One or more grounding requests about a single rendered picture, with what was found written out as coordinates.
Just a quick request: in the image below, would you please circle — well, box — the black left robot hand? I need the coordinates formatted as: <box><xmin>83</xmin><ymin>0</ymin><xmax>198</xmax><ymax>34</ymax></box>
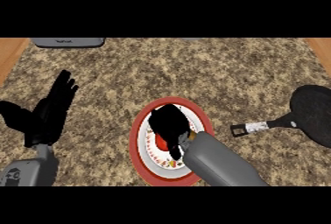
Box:
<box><xmin>0</xmin><ymin>69</ymin><xmax>80</xmax><ymax>149</ymax></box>

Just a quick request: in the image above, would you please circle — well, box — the black frying pan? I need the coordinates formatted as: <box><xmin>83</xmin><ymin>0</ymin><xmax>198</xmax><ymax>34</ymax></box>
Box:
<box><xmin>229</xmin><ymin>84</ymin><xmax>331</xmax><ymax>149</ymax></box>

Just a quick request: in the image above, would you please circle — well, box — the red rimmed white plate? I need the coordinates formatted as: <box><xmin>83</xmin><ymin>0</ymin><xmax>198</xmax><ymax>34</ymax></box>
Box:
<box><xmin>129</xmin><ymin>96</ymin><xmax>216</xmax><ymax>187</ymax></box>

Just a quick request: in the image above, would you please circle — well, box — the red tomato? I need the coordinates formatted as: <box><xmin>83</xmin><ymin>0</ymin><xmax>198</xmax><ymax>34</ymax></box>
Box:
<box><xmin>156</xmin><ymin>133</ymin><xmax>172</xmax><ymax>151</ymax></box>

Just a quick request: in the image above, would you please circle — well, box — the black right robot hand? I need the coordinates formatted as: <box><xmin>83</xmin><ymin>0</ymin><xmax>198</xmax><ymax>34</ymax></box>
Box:
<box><xmin>148</xmin><ymin>103</ymin><xmax>192</xmax><ymax>162</ymax></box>

